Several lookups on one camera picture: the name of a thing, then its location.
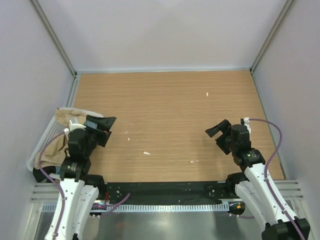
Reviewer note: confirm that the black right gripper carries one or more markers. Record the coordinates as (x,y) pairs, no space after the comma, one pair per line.
(222,126)

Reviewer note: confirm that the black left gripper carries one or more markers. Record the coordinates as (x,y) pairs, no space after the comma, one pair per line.
(102,123)

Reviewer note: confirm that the beige t shirt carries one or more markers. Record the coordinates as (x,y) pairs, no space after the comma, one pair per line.
(54,152)

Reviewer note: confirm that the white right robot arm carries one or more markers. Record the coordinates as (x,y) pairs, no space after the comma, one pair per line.
(255,186)

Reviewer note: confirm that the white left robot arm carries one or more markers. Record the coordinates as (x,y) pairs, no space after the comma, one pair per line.
(78,189)

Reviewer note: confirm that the white plastic laundry basket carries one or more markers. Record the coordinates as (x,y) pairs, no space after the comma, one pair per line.
(51,129)

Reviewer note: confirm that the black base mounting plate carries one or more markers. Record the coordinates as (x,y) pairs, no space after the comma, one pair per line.
(169,193)

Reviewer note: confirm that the black t shirt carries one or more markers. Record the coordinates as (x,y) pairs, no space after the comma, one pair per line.
(40,177)

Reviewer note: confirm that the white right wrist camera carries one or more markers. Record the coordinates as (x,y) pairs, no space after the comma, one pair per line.
(246,122)

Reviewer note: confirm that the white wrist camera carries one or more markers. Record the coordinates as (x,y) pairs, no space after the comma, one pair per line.
(73,125)
(246,122)

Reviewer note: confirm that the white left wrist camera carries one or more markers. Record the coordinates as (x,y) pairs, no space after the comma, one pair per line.
(73,125)

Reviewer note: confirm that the white slotted cable duct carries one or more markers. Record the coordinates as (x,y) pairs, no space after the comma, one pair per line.
(223,207)

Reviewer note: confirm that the aluminium frame rail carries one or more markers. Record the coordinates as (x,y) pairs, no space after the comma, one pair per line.
(48,192)

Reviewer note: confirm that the left aluminium corner post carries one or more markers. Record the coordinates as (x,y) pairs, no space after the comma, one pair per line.
(54,38)

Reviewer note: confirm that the aluminium corner post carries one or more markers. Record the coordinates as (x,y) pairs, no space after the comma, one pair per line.
(54,38)
(283,14)

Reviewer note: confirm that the right aluminium corner post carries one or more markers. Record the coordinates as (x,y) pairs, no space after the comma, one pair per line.
(283,14)

